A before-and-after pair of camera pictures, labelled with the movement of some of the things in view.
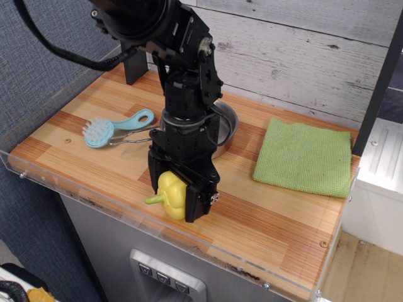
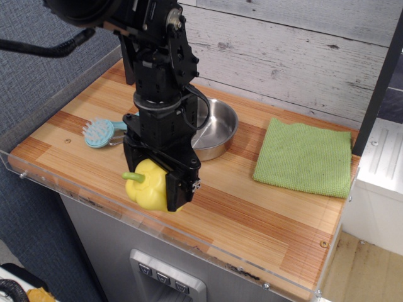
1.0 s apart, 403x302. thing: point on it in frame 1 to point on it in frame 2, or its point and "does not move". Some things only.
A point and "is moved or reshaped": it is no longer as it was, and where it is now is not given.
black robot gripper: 186,148 to 168,134
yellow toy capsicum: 174,195 is moved or reshaped
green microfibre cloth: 305,158 does not move
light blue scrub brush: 98,133 does not move
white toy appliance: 374,211 does not move
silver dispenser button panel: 154,280 does not move
